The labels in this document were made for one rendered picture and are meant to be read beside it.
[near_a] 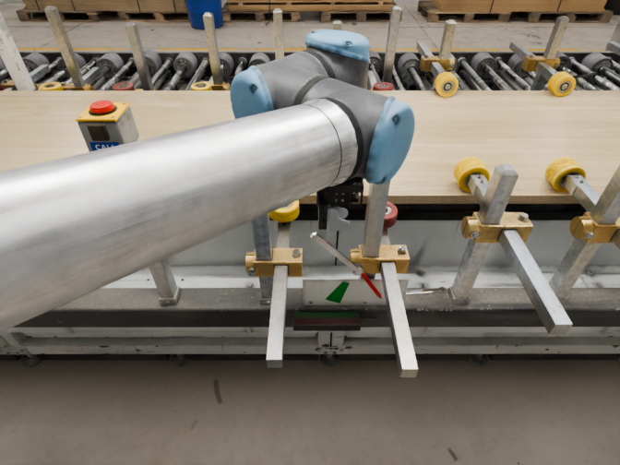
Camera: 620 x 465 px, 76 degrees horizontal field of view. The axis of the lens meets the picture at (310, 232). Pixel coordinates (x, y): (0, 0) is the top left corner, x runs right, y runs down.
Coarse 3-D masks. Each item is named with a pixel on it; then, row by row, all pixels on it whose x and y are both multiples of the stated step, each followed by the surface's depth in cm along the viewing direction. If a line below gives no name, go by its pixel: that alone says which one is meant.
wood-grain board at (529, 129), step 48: (0, 96) 155; (48, 96) 155; (96, 96) 155; (144, 96) 155; (192, 96) 155; (432, 96) 155; (480, 96) 155; (528, 96) 155; (576, 96) 155; (0, 144) 126; (48, 144) 126; (432, 144) 126; (480, 144) 126; (528, 144) 126; (576, 144) 126; (432, 192) 106; (528, 192) 106
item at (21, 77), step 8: (0, 16) 148; (0, 24) 148; (0, 32) 149; (8, 32) 152; (0, 40) 150; (8, 40) 152; (0, 48) 152; (8, 48) 152; (16, 48) 156; (8, 56) 154; (16, 56) 156; (8, 64) 156; (16, 64) 156; (24, 64) 161; (16, 72) 158; (24, 72) 161; (16, 80) 161; (24, 80) 161; (24, 88) 162; (32, 88) 165
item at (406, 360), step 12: (384, 240) 98; (384, 264) 91; (384, 276) 89; (396, 276) 89; (384, 288) 89; (396, 288) 86; (396, 300) 83; (396, 312) 81; (396, 324) 79; (408, 324) 79; (396, 336) 77; (408, 336) 77; (396, 348) 76; (408, 348) 75; (408, 360) 73; (408, 372) 72
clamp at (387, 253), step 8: (360, 248) 94; (384, 248) 94; (392, 248) 94; (352, 256) 92; (360, 256) 92; (368, 256) 92; (376, 256) 92; (384, 256) 92; (392, 256) 92; (400, 256) 92; (408, 256) 92; (368, 264) 92; (376, 264) 92; (400, 264) 92; (408, 264) 92; (368, 272) 94; (376, 272) 94; (400, 272) 94
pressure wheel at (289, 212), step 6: (294, 204) 101; (276, 210) 99; (282, 210) 99; (288, 210) 99; (294, 210) 100; (270, 216) 102; (276, 216) 100; (282, 216) 99; (288, 216) 100; (294, 216) 101
